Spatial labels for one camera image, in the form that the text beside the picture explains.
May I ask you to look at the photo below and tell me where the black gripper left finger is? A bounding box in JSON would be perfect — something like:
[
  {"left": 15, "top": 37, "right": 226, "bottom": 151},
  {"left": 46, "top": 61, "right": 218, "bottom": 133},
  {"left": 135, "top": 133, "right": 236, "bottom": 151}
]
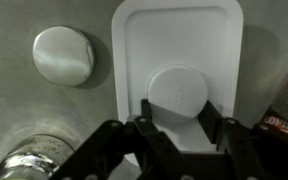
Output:
[{"left": 50, "top": 98, "right": 198, "bottom": 180}]

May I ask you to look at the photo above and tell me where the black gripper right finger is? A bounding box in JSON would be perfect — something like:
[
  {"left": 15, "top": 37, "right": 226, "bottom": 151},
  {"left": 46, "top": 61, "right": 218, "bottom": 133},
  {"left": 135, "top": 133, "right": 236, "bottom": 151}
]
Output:
[{"left": 198, "top": 99, "right": 288, "bottom": 180}]

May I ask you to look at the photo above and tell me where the glass jar with liquid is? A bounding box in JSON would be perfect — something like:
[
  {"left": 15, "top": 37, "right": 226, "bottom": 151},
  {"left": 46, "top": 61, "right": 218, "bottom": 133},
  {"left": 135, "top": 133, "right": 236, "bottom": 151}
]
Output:
[{"left": 0, "top": 133, "right": 77, "bottom": 180}]

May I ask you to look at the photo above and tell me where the white rectangular container lid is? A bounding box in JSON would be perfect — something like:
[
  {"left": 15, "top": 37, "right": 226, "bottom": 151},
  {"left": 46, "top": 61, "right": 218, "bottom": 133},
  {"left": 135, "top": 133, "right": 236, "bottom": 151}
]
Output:
[{"left": 111, "top": 0, "right": 244, "bottom": 168}]

